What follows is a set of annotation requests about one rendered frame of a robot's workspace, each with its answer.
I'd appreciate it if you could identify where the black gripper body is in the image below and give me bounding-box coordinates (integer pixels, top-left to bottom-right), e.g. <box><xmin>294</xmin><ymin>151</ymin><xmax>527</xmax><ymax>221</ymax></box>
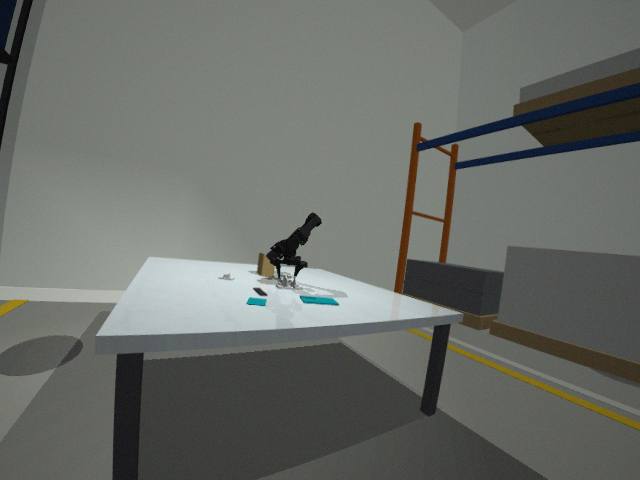
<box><xmin>270</xmin><ymin>248</ymin><xmax>308</xmax><ymax>268</ymax></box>

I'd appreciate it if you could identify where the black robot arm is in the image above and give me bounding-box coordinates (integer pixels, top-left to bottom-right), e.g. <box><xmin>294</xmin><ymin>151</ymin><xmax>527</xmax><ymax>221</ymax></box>
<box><xmin>265</xmin><ymin>212</ymin><xmax>322</xmax><ymax>266</ymax></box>

